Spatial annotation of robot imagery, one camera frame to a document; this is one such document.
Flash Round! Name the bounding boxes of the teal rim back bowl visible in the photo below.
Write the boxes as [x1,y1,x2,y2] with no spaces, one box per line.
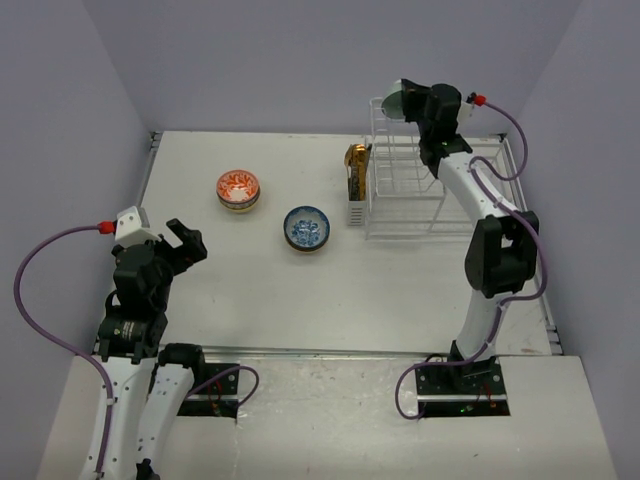
[381,79,405,120]

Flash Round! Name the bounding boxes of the blue triangle pattern bowl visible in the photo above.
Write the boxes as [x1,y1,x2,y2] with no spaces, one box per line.
[218,192,260,205]

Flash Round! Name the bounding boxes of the pink rim bowl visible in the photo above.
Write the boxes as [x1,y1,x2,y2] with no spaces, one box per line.
[216,169,260,202]

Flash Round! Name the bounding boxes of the blue floral bowl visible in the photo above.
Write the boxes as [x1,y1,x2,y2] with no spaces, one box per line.
[283,205,331,245]

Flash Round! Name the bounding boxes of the dark rim bowl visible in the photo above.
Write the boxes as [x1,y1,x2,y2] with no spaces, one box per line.
[285,237,327,250]

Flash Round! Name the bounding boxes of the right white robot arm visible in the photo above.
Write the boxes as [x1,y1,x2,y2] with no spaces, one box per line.
[400,79,539,393]

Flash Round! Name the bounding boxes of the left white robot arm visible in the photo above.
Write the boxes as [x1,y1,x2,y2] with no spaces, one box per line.
[80,213,208,479]

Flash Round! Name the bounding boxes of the gold utensil in holder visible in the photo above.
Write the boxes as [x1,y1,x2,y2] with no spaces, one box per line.
[344,144,371,201]

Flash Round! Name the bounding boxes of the white perforated cutlery holder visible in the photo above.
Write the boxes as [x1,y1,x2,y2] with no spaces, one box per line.
[347,178,367,227]

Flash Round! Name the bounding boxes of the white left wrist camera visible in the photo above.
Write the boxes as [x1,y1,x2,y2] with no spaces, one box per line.
[115,206,160,248]

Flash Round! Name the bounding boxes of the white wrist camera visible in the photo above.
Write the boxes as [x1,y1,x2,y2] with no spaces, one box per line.
[115,206,160,248]
[457,92,477,126]

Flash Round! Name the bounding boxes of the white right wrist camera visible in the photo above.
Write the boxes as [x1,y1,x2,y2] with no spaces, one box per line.
[457,92,477,126]

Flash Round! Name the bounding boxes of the aluminium table edge rail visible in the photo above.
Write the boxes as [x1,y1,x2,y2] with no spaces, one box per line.
[134,131,163,206]

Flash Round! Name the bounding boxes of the white wire dish rack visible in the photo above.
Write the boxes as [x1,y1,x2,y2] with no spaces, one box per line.
[366,97,525,241]

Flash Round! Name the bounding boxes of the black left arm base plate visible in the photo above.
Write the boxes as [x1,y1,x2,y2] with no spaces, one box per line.
[178,363,239,419]

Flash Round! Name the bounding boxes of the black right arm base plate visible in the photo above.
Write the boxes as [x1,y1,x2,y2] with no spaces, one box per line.
[415,358,510,419]

